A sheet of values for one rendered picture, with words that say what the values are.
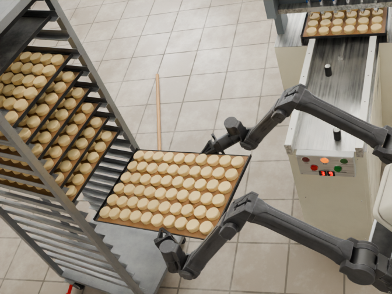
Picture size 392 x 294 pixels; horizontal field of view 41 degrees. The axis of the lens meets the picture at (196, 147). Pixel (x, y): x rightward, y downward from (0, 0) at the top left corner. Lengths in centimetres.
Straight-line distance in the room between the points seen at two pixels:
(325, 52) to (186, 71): 175
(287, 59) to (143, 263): 137
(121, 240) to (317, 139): 140
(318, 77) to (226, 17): 219
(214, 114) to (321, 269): 144
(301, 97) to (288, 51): 111
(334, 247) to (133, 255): 174
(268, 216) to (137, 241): 171
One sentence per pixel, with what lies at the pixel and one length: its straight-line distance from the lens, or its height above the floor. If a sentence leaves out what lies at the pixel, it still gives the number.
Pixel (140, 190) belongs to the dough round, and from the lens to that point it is 221.
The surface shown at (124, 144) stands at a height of 95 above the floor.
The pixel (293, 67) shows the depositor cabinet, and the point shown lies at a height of 69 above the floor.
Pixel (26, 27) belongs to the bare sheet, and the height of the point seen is 167.
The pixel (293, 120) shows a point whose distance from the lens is 235.
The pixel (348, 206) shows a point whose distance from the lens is 262.
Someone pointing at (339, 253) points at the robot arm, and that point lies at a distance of 156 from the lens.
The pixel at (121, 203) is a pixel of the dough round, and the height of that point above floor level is 97.
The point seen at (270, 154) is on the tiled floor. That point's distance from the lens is 344.
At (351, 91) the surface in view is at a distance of 252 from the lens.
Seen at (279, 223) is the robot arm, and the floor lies 133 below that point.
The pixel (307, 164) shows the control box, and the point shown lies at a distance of 234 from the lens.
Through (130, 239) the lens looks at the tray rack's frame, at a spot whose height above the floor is 15.
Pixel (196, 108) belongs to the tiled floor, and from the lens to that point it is 390.
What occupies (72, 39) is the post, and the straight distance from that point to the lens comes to 210.
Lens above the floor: 259
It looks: 45 degrees down
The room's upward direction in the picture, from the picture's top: 24 degrees counter-clockwise
